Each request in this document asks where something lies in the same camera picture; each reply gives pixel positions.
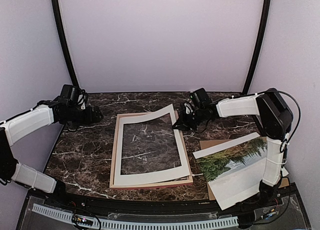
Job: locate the white mat board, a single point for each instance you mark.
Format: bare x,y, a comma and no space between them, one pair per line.
153,177

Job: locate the landscape photo print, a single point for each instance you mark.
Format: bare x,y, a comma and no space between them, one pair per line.
240,168

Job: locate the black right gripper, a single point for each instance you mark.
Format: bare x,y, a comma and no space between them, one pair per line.
183,121

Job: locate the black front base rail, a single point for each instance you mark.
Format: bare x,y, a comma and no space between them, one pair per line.
285,212

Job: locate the small circuit board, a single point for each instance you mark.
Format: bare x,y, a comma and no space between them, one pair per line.
81,221

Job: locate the black left corner post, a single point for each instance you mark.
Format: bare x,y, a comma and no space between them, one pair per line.
63,42

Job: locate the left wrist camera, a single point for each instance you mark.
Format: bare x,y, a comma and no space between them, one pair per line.
82,99

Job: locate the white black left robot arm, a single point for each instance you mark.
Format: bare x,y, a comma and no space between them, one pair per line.
71,106

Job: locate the clear acrylic sheet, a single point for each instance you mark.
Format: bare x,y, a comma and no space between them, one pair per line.
149,147

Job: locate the black right corner post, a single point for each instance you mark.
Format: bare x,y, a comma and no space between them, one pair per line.
258,46

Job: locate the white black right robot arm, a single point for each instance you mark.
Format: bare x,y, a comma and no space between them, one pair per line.
275,116

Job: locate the light wooden picture frame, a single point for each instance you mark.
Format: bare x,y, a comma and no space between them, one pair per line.
188,180

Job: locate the grey slotted cable duct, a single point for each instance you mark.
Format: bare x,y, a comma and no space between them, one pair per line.
131,222

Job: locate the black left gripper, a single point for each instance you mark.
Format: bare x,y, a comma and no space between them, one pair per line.
89,118

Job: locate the black corner post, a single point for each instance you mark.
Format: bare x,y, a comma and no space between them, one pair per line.
258,46
63,42

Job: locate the brown cardboard backing board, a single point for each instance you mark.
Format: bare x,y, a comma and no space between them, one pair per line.
209,143

